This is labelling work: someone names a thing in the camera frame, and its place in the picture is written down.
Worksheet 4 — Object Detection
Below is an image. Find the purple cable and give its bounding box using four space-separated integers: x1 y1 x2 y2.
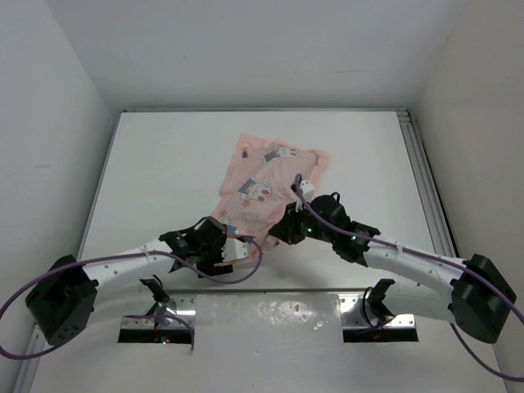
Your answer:
0 234 266 361
292 173 524 382

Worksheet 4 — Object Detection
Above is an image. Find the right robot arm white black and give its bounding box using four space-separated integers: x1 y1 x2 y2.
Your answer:
269 194 517 344

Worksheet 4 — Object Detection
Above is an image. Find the left aluminium frame rail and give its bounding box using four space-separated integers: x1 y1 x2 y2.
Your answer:
13 325 47 393

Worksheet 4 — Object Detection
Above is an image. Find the right aluminium frame rail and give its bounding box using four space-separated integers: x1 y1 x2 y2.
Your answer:
396 110 458 257

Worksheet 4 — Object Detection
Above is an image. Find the metal base plate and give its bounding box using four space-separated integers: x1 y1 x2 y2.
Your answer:
120 294 197 330
338 292 416 330

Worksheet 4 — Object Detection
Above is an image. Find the white front cover panel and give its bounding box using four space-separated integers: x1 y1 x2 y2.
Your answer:
32 294 505 392

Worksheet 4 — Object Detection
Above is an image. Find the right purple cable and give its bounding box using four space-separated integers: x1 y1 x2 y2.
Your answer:
292 173 524 382

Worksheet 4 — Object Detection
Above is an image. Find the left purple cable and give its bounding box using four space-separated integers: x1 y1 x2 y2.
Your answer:
0 234 266 361

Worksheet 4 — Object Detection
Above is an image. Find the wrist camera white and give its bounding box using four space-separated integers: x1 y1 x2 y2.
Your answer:
222 237 250 262
291 180 315 203

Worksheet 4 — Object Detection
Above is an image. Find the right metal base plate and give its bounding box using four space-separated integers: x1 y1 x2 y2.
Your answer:
338 292 416 330

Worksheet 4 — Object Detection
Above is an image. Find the pink cartoon print pillowcase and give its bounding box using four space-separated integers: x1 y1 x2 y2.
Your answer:
211 134 331 251

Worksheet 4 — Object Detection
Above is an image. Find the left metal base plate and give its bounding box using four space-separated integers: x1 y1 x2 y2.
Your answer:
120 294 197 330

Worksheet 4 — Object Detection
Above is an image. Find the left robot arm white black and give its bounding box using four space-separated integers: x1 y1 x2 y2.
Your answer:
25 217 249 346

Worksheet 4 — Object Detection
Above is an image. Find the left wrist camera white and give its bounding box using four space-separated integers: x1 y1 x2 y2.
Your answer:
222 237 250 262

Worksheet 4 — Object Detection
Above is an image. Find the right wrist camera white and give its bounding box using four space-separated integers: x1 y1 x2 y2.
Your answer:
291 180 315 203

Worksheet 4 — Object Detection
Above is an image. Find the aluminium frame rail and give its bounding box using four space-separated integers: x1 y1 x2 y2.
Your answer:
396 110 458 257
13 325 47 393

